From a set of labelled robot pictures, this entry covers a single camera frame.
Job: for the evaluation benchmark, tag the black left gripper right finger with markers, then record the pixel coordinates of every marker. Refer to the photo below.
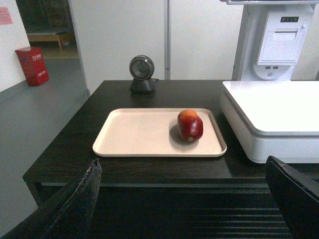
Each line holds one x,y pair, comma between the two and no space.
297,197

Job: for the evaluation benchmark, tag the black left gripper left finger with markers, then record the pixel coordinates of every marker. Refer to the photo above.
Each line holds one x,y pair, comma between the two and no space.
68,213

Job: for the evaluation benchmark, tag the dark red mango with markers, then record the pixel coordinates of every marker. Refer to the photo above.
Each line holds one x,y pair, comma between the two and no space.
190,125

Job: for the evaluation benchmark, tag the black checkout counter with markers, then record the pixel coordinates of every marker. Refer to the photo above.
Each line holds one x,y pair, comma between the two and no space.
225,197

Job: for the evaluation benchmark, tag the white checkout scale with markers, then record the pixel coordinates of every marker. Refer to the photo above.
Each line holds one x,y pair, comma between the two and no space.
275,118

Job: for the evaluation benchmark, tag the beige plastic tray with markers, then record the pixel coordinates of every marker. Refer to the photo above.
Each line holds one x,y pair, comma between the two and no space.
153,132

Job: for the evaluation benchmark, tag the red fire extinguisher box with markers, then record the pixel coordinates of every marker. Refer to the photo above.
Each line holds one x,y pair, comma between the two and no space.
33,65

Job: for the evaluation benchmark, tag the white receipt printer kiosk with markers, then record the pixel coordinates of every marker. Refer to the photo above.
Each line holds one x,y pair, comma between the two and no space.
271,37

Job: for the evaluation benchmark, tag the black barcode scanner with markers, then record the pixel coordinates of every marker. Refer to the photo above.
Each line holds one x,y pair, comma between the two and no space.
141,69

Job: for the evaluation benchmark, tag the wooden bench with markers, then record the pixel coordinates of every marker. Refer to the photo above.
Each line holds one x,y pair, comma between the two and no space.
60,38

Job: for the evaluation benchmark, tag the grey vertical pole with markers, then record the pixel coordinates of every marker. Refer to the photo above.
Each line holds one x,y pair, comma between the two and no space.
167,40

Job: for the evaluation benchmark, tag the pink wall notice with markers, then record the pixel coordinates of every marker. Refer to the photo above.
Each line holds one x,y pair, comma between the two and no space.
5,17

